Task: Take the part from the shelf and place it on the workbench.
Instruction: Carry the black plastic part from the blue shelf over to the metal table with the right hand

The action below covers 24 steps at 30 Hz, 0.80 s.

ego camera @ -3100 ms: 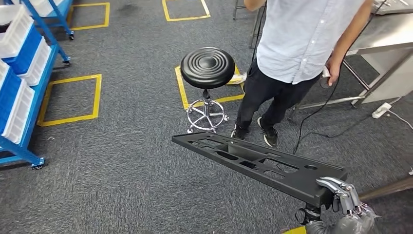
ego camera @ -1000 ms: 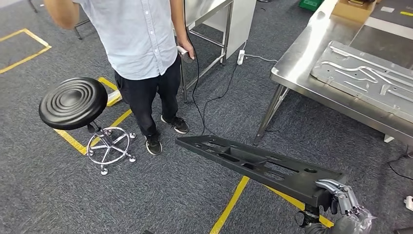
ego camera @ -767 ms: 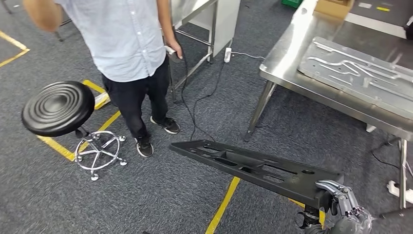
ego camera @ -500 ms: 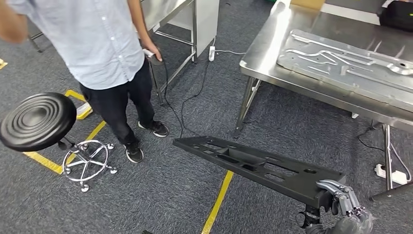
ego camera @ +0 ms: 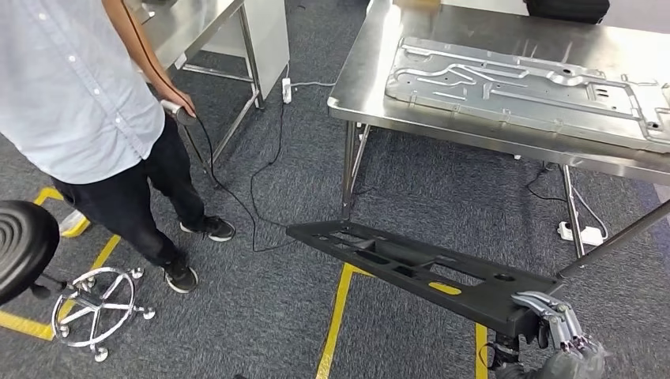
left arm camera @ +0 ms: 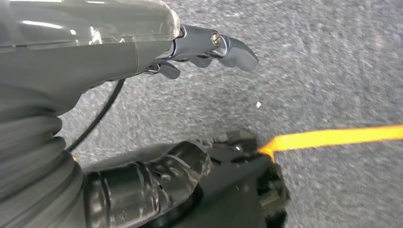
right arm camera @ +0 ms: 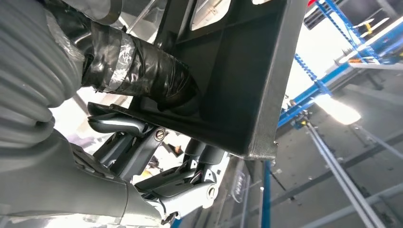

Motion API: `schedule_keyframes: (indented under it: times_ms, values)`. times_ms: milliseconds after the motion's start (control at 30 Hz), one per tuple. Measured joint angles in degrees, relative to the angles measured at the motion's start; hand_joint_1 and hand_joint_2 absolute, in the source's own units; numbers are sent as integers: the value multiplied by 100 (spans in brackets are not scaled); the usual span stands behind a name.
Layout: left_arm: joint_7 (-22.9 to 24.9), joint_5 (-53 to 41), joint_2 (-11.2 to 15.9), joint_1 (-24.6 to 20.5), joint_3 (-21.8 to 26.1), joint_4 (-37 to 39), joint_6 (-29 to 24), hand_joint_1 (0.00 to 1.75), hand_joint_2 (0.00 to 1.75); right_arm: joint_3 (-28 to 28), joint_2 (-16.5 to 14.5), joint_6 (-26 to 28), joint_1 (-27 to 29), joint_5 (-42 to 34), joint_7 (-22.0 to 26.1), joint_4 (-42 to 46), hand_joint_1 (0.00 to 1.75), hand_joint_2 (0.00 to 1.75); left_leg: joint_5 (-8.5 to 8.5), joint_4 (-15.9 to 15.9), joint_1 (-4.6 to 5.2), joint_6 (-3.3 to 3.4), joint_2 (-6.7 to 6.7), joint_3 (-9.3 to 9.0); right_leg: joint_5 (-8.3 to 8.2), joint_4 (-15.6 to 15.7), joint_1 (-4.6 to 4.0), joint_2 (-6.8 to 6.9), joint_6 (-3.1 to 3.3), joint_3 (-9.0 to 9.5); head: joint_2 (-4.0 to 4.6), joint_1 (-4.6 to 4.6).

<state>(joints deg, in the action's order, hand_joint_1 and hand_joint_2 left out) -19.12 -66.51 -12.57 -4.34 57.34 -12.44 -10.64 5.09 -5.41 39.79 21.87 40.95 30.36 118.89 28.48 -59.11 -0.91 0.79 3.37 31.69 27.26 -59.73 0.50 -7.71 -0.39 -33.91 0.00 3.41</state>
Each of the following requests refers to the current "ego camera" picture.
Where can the silver handheld controller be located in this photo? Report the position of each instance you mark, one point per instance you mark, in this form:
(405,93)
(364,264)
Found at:
(180,116)

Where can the wide stainless steel workbench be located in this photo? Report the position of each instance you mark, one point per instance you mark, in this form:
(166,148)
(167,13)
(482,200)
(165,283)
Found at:
(366,89)

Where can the black hard case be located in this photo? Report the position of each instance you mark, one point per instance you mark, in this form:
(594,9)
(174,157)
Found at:
(565,10)

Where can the yellow floor tape square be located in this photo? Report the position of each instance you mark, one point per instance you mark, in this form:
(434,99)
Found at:
(21,324)

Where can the person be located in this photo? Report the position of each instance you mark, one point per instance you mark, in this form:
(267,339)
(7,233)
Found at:
(68,78)

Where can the white board panel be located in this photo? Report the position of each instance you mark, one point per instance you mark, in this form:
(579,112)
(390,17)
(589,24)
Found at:
(267,42)

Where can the black round stool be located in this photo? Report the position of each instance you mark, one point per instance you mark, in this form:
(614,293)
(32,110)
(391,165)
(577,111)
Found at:
(26,246)

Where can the white power strip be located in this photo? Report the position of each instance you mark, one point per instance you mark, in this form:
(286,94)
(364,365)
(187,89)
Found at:
(581,234)
(287,90)

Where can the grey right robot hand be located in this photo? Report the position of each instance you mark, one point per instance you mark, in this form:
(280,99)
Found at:
(565,361)

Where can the person's forearm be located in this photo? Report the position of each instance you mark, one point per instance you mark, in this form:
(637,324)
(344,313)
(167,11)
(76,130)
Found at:
(136,47)

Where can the stamped sheet metal panel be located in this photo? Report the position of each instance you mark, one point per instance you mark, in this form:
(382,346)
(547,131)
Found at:
(523,110)

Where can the black perforated plastic panel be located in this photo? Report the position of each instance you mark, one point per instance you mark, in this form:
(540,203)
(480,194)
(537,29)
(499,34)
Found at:
(492,311)

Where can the narrow stainless steel table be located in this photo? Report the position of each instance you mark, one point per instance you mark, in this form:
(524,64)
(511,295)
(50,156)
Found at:
(193,26)

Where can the person's hand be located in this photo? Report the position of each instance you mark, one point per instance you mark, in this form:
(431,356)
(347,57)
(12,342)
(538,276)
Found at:
(175,97)

